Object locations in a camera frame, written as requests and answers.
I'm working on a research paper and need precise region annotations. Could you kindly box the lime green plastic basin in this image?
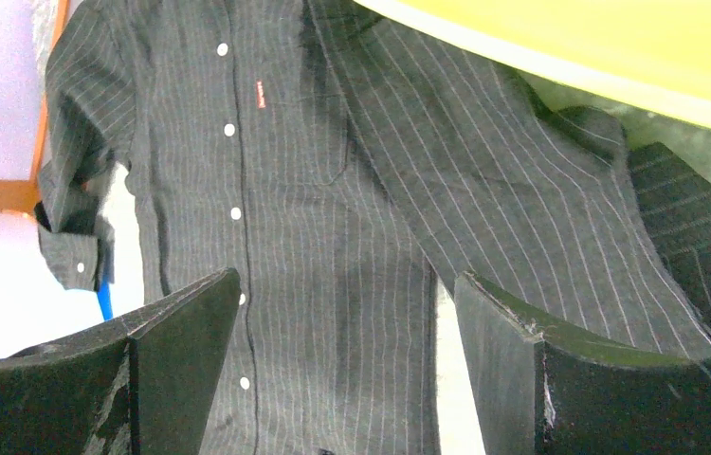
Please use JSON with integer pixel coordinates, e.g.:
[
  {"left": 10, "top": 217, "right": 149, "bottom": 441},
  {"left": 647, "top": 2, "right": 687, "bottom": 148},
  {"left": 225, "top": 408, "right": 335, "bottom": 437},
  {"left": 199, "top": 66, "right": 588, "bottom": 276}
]
[{"left": 368, "top": 1, "right": 711, "bottom": 128}]

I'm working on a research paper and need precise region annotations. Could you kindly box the black pinstriped shirt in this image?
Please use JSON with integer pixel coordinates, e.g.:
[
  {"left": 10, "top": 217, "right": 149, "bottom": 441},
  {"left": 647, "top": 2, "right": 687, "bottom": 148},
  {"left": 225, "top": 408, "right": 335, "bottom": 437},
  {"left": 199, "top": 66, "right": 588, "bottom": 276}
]
[{"left": 35, "top": 1, "right": 711, "bottom": 454}]

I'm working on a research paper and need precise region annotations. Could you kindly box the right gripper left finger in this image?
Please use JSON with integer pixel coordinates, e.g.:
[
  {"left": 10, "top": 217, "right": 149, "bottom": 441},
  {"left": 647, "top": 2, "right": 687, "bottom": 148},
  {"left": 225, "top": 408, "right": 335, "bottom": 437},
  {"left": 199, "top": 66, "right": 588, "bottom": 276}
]
[{"left": 0, "top": 268, "right": 241, "bottom": 454}]

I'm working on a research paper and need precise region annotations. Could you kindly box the blue flat mat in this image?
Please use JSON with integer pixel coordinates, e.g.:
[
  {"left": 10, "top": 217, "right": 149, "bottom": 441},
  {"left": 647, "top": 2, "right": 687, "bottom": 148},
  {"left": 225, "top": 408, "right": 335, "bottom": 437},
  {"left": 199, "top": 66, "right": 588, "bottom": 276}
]
[{"left": 97, "top": 278, "right": 114, "bottom": 320}]

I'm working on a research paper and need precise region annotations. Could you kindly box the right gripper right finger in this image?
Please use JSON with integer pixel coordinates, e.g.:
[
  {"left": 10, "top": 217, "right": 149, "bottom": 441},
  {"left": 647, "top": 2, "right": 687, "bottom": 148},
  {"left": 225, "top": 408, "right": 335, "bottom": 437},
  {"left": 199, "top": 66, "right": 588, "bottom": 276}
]
[{"left": 454, "top": 273, "right": 711, "bottom": 454}]

